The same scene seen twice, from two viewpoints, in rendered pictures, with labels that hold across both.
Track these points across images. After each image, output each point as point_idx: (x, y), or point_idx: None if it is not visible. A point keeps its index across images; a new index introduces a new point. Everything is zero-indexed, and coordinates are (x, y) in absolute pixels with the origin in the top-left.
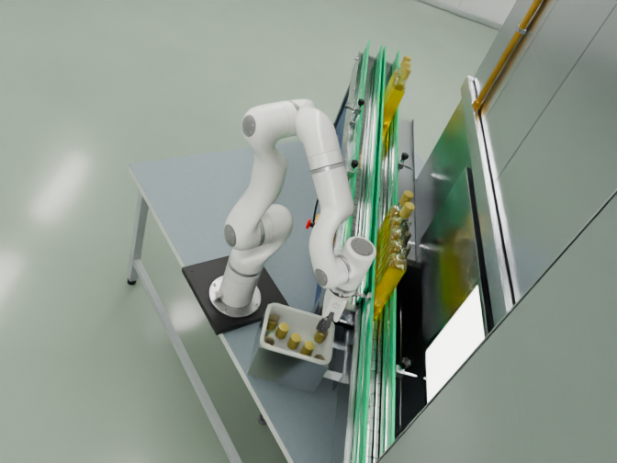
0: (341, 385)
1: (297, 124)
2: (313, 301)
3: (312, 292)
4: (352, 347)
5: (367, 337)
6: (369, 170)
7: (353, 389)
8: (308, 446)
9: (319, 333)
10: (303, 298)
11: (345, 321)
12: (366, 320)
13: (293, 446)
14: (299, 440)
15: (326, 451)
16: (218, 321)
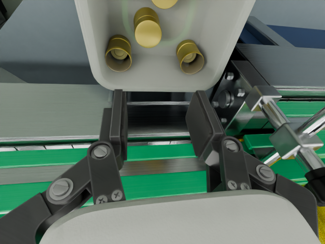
0: (95, 94)
1: None
2: (281, 24)
3: (297, 22)
4: (143, 129)
5: (134, 190)
6: None
7: (37, 143)
8: (55, 27)
9: (184, 56)
10: (293, 6)
11: (213, 105)
12: (188, 172)
13: (42, 4)
14: (57, 14)
15: (65, 52)
16: None
